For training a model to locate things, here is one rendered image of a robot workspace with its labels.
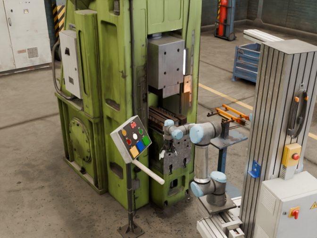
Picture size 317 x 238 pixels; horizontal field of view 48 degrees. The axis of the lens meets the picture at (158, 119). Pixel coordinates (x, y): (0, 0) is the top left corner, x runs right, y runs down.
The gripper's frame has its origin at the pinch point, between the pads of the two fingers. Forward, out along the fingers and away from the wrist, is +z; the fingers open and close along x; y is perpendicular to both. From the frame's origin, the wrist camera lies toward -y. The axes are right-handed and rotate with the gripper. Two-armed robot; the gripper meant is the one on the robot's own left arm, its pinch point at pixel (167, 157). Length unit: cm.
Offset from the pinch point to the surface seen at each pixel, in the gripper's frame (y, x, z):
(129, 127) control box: -20.1, -26.5, -23.1
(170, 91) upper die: -49, 21, -37
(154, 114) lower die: -70, 12, -6
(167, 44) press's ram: -47, 17, -82
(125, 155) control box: -5.2, -34.5, -6.9
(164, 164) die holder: -40, 12, 34
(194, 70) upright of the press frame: -77, 58, -45
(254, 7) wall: -787, 608, 33
